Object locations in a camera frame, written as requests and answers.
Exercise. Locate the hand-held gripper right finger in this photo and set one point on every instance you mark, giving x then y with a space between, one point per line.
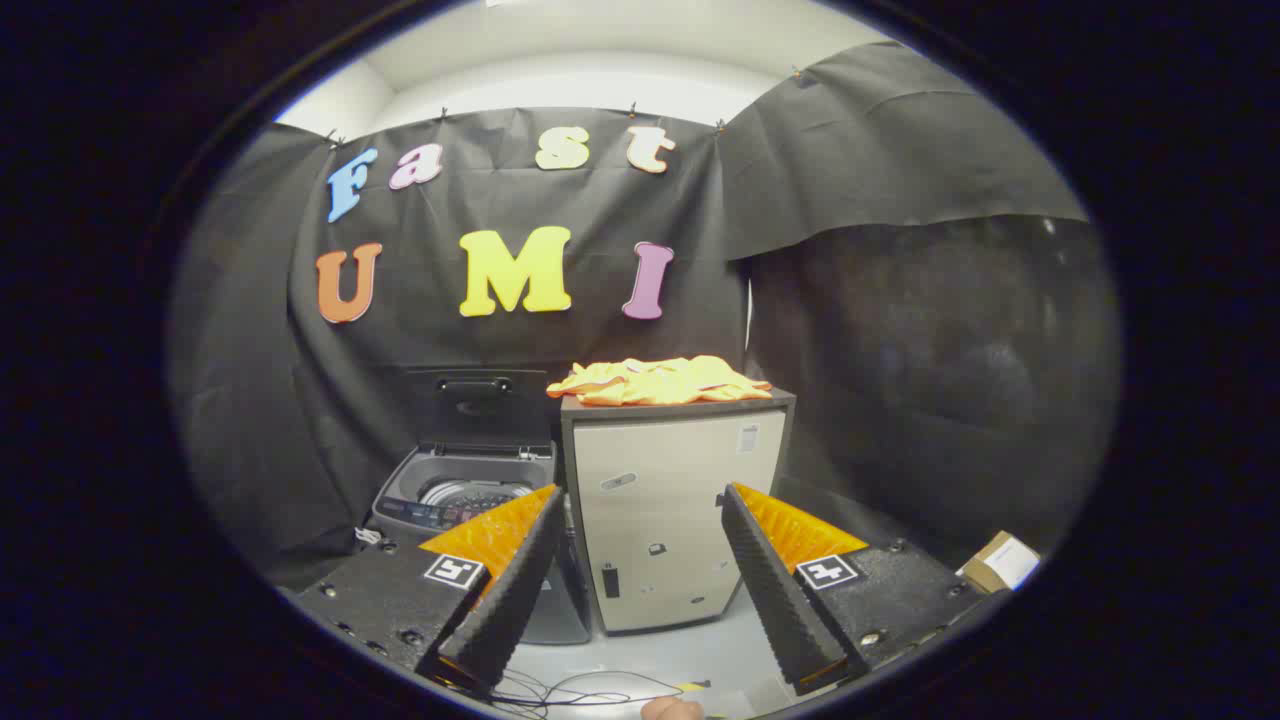
775 590

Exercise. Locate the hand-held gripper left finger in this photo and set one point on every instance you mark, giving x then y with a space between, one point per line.
505 600

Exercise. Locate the grey washing machine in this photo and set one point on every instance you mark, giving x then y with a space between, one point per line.
440 480

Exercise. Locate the dark washing machine lid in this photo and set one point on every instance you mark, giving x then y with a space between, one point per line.
480 410

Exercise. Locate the orange polo shirt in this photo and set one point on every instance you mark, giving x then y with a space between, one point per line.
660 380

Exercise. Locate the beige cabinet with dark top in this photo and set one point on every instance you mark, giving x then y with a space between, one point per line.
670 500

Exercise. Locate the cardboard box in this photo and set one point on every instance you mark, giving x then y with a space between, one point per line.
1000 565

